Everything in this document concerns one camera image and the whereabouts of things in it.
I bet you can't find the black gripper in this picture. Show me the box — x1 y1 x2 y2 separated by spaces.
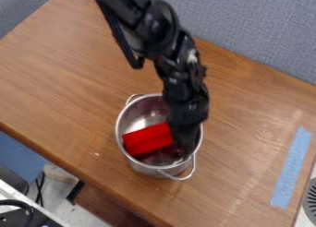
164 83 210 154

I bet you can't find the red rectangular block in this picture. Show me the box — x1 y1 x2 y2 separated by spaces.
122 122 174 156

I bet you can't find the silver metal pot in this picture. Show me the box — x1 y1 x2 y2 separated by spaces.
115 94 204 181

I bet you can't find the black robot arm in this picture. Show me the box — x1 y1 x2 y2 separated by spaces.
94 0 210 151

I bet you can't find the blue tape strip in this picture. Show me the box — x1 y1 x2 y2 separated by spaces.
271 126 312 209

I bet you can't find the grey fan grille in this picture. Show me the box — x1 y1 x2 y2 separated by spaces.
303 178 316 225

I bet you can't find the black cable under table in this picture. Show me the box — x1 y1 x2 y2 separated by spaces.
34 170 47 208

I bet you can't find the black device with handle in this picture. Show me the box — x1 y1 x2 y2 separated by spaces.
0 199 64 227

